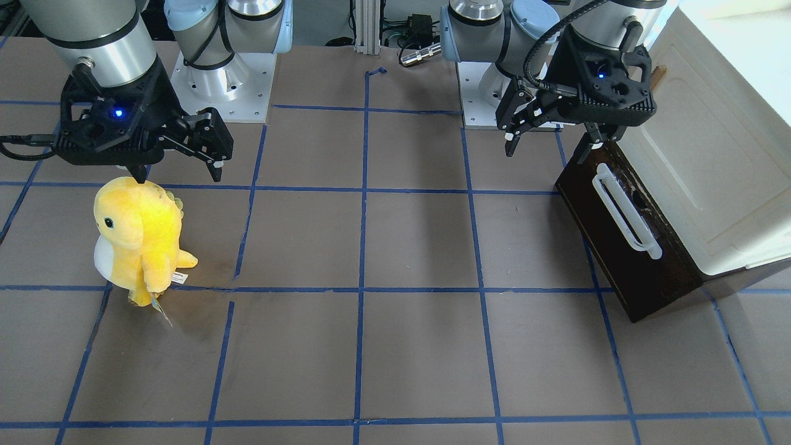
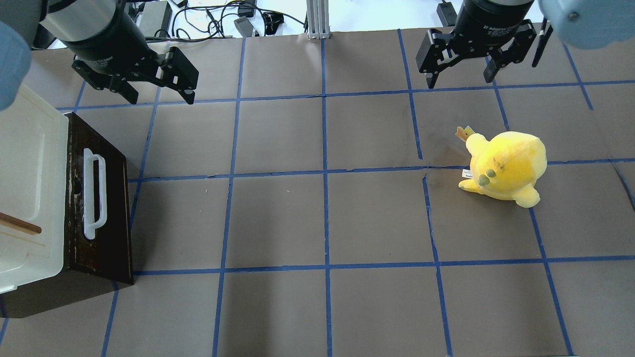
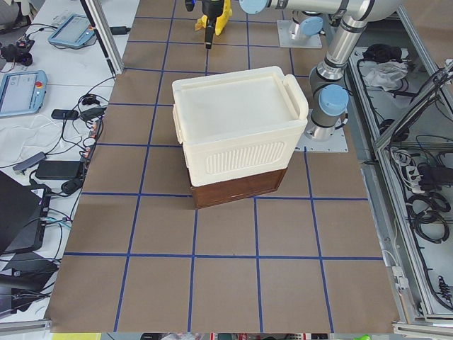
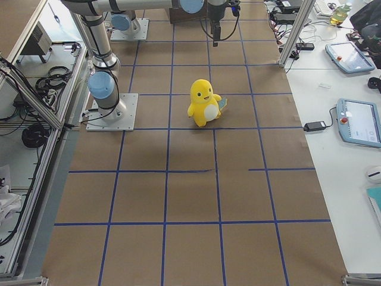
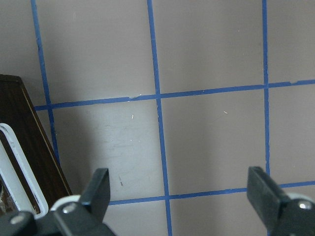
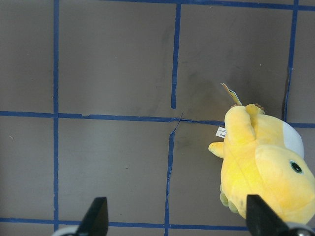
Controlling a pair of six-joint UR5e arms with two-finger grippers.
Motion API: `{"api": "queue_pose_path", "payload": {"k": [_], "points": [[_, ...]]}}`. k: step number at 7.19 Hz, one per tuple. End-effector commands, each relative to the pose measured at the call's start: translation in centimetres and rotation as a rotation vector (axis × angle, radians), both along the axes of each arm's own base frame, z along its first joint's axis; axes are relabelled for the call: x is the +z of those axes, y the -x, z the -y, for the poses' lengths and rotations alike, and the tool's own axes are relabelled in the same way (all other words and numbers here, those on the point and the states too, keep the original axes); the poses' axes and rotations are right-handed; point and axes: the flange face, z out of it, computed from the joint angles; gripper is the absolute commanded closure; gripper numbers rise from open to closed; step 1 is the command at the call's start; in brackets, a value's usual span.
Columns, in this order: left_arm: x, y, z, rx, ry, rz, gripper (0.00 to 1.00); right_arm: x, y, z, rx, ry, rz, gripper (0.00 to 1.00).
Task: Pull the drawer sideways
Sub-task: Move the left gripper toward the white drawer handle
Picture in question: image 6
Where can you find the yellow plush toy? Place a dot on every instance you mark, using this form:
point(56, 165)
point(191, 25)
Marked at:
point(263, 155)

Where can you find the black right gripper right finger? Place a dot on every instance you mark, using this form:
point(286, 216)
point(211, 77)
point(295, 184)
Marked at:
point(261, 220)

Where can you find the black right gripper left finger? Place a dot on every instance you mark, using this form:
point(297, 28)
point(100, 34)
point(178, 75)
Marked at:
point(95, 221)

